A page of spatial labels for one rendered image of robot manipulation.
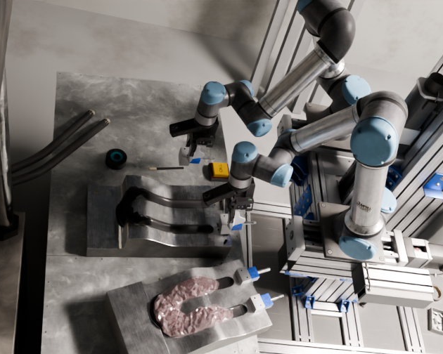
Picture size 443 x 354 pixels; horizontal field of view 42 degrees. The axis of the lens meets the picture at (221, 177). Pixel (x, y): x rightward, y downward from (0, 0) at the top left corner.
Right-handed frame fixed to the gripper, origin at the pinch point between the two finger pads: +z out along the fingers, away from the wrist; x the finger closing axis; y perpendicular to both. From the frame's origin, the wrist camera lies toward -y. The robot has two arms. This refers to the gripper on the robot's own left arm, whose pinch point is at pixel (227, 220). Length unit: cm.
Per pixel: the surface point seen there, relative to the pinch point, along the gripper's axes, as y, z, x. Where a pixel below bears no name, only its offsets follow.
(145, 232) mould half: -28.8, -2.1, -4.8
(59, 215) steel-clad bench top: -58, 5, 11
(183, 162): -12.8, -3.3, 26.3
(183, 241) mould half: -15.9, 4.6, -4.5
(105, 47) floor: -43, 62, 200
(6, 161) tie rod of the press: -68, -35, -2
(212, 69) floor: 27, 73, 191
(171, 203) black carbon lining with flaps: -18.4, 2.5, 11.4
